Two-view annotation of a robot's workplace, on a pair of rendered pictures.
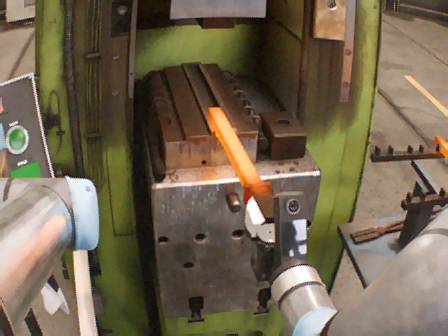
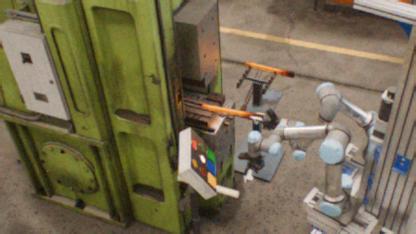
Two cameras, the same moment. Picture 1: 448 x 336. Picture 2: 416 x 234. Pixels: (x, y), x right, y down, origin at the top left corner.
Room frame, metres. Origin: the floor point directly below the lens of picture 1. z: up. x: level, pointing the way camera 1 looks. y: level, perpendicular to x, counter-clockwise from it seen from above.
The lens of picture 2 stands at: (-0.62, 1.98, 3.17)
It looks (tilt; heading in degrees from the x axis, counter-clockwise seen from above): 41 degrees down; 311
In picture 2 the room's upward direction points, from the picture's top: 4 degrees counter-clockwise
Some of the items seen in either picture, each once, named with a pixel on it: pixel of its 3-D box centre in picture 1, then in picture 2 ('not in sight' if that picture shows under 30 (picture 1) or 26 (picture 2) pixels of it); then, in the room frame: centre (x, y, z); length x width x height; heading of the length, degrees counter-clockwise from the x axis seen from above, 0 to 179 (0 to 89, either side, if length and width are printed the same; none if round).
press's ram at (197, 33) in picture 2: not in sight; (181, 32); (1.23, 0.04, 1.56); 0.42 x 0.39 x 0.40; 15
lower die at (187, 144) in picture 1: (194, 106); (187, 109); (1.22, 0.08, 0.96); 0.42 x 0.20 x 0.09; 15
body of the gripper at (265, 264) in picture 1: (282, 261); (271, 123); (0.62, -0.10, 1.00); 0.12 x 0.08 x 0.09; 15
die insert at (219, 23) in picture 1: (206, 4); not in sight; (1.26, 0.07, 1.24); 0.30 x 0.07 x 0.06; 15
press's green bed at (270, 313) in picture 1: (207, 299); (196, 171); (1.24, 0.03, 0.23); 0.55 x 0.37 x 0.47; 15
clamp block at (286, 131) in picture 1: (281, 134); (215, 99); (1.12, -0.13, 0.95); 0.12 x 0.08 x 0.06; 15
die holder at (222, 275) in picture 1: (211, 191); (191, 131); (1.24, 0.03, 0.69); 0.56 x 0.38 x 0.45; 15
